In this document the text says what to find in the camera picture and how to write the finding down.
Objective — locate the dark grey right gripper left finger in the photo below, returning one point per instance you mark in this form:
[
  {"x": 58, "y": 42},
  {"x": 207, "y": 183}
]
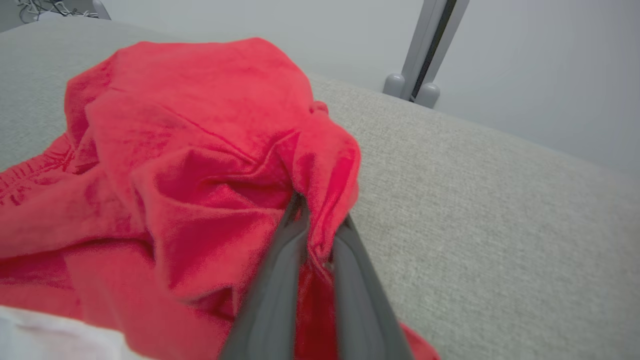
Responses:
[{"x": 275, "y": 300}]

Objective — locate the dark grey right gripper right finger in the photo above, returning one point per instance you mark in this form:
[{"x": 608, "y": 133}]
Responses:
[{"x": 365, "y": 310}]

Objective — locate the red white shirt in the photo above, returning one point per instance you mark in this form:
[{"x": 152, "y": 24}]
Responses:
[{"x": 190, "y": 110}]

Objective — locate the grey partition post double foot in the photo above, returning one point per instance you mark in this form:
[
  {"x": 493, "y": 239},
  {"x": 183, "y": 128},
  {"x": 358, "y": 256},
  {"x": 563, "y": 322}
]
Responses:
[{"x": 425, "y": 50}]

